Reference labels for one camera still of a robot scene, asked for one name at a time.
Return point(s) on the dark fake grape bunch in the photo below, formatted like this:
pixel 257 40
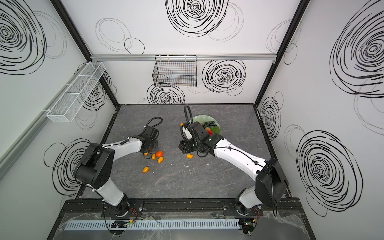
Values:
pixel 213 126

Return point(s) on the black wire wall basket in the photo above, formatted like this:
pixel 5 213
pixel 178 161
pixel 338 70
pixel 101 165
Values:
pixel 175 70

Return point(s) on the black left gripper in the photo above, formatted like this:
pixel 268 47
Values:
pixel 151 147

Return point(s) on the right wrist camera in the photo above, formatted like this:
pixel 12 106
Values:
pixel 186 133

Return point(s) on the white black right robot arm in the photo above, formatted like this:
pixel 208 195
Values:
pixel 268 175

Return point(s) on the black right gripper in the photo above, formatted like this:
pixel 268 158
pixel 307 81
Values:
pixel 185 146

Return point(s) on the white mesh wall shelf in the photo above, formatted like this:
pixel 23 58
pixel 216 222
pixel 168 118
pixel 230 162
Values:
pixel 76 93

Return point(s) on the white slotted cable duct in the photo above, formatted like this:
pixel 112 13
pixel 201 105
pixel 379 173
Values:
pixel 194 224

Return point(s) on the green wavy fruit bowl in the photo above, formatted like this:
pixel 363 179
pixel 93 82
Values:
pixel 204 118

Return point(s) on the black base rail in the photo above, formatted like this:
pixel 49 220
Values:
pixel 138 207

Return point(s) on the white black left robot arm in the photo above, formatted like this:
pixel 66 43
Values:
pixel 95 167

